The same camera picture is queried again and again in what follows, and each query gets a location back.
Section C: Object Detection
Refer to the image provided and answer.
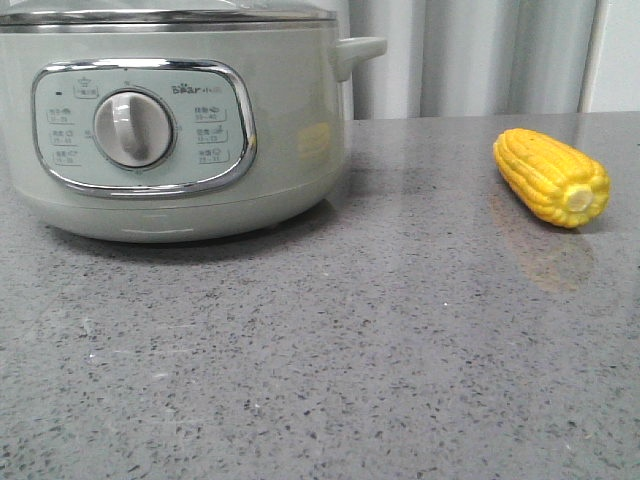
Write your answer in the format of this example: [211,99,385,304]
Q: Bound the yellow corn cob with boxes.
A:
[493,128,611,229]

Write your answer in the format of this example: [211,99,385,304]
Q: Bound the glass pot lid steel rim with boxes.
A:
[1,1,337,25]

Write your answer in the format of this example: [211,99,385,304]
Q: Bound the light green electric cooking pot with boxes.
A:
[1,20,386,243]

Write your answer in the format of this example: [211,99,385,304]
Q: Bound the grey round control knob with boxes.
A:
[94,91,173,168]

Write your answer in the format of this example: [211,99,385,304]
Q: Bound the white pleated curtain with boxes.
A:
[319,0,640,121]

